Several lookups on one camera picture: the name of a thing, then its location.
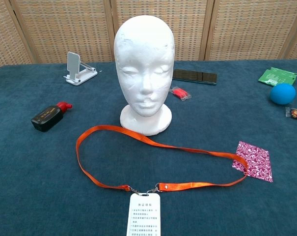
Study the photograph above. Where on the pink white patterned packet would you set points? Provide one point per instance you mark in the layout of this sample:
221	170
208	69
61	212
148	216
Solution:
257	162

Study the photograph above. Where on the red candy in clear wrapper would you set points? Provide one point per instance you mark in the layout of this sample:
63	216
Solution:
179	93

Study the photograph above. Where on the green foil packet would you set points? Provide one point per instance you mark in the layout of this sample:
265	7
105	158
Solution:
276	75

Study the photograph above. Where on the black red small device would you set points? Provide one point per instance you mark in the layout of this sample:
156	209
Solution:
46	116

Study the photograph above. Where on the dark blue table cloth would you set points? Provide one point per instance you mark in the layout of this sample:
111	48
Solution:
52	172

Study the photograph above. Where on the white badge card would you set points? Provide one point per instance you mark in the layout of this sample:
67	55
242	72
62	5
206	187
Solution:
143	216

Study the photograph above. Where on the woven bamboo folding screen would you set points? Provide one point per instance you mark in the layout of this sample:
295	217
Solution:
64	29

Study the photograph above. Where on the small brown snack wrapper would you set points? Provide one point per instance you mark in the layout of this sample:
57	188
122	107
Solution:
296	113

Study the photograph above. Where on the blue ball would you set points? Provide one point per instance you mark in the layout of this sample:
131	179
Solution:
282	94

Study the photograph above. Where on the white mannequin head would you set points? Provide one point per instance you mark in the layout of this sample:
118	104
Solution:
143	61

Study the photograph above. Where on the white folding phone stand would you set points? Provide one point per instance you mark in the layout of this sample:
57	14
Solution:
73	62

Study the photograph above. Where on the black smartphone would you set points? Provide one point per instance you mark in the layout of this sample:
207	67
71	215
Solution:
195	76

